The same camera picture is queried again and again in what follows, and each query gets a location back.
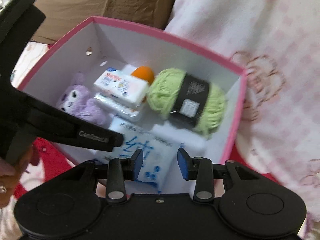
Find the orange makeup sponge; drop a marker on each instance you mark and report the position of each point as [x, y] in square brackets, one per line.
[144, 73]

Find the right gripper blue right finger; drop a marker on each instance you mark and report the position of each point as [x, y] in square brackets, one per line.
[200, 170]

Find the clear plastic floss pick box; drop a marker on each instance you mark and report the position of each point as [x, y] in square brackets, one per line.
[118, 109]

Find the green yarn ball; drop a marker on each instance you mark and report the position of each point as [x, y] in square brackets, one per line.
[181, 97]

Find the blue white tissue pack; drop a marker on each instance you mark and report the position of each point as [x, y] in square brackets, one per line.
[160, 172]

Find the person left hand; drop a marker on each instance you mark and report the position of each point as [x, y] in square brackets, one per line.
[10, 175]

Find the small white wet wipes pack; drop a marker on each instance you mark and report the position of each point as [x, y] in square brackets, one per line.
[121, 87]

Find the purple plush toy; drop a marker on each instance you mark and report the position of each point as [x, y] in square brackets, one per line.
[77, 101]

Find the bear print blanket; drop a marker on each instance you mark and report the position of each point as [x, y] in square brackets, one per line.
[48, 162]

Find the pink cardboard box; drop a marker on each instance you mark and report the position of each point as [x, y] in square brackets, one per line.
[99, 43]

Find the brown pillow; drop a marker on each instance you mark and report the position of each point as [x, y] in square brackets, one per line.
[63, 15]

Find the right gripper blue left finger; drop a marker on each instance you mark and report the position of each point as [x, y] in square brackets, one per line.
[120, 170]

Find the pink checked pillow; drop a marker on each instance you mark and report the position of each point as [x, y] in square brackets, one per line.
[277, 42]

